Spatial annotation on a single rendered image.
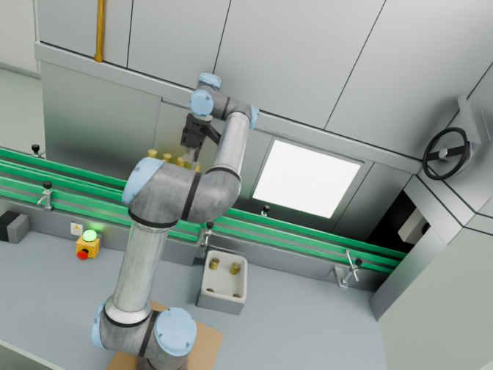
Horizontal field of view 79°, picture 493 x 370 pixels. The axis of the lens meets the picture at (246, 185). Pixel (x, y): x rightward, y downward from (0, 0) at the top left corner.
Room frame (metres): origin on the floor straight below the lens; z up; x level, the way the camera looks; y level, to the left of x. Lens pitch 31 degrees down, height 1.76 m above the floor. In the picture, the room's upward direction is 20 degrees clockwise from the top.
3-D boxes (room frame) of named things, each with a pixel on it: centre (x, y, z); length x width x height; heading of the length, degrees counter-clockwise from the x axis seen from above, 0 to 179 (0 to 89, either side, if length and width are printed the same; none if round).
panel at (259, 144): (1.20, -0.01, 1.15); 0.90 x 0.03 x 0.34; 100
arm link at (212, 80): (1.02, 0.24, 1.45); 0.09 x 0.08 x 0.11; 8
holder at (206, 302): (0.87, -0.04, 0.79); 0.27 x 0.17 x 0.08; 10
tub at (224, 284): (0.84, -0.05, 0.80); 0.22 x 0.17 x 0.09; 10
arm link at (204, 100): (0.93, 0.21, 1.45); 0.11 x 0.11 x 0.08; 8
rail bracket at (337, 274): (1.02, -0.55, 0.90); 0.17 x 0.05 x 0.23; 10
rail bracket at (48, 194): (0.77, 0.67, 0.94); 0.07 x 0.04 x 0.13; 10
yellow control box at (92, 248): (0.78, 0.50, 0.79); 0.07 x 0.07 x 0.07; 10
